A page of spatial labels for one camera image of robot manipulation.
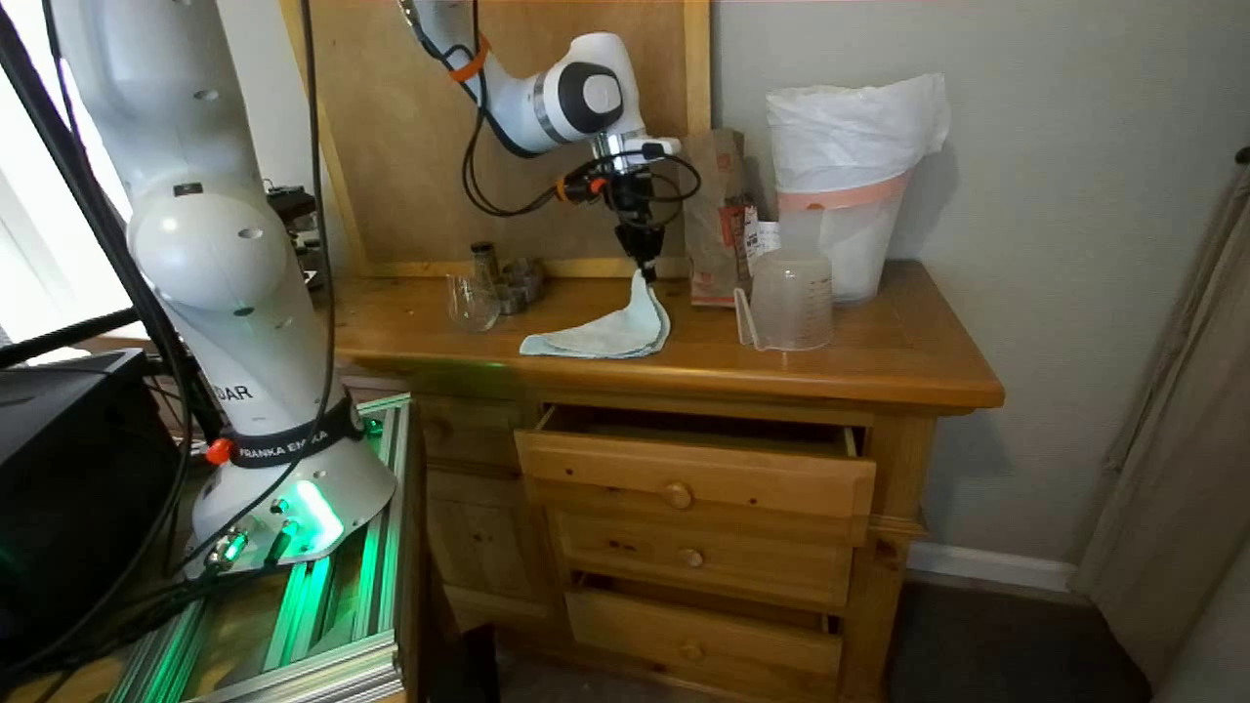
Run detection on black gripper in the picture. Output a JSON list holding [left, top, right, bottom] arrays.
[[606, 168, 672, 286]]

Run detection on white cloth napkin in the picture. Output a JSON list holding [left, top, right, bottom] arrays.
[[517, 264, 675, 363]]

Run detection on red and white snack packet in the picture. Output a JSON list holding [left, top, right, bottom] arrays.
[[719, 198, 791, 290]]

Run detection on glass spice jar dark lid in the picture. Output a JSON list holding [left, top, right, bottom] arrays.
[[469, 239, 507, 286]]

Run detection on translucent plastic measuring jug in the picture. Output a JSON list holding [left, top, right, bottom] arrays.
[[732, 247, 837, 355]]

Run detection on wooden dresser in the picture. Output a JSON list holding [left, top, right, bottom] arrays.
[[310, 252, 1009, 703]]

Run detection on white waste bin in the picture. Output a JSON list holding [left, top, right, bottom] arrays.
[[779, 170, 916, 306]]

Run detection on wooden drawer pulled open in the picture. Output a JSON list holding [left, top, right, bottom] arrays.
[[512, 403, 880, 523]]

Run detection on white plastic bin liner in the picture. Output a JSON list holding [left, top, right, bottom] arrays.
[[762, 70, 953, 198]]

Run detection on wooden back board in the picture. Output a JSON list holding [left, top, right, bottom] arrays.
[[279, 0, 719, 286]]

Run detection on wooden closed shallow drawer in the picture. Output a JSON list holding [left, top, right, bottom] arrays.
[[544, 504, 862, 612]]

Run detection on wooden lowest drawer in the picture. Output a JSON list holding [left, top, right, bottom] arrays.
[[561, 578, 848, 699]]

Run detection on white baseboard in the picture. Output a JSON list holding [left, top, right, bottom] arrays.
[[908, 540, 1087, 605]]

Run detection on beige curtain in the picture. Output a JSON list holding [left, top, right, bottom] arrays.
[[1072, 152, 1250, 688]]

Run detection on black box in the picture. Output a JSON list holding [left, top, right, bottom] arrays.
[[0, 347, 179, 655]]

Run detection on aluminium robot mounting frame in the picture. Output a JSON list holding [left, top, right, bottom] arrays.
[[110, 388, 423, 703]]

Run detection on black base cables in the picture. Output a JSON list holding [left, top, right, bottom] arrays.
[[0, 388, 246, 688]]

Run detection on black horizontal rail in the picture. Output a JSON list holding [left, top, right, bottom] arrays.
[[0, 310, 149, 372]]

